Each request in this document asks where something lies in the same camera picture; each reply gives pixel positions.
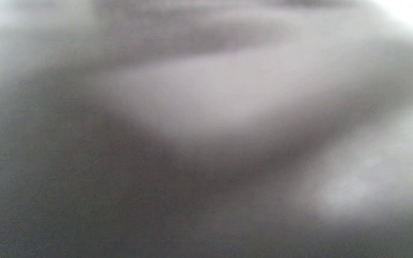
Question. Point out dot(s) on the person's left hand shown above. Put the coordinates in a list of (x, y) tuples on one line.
[(192, 25)]

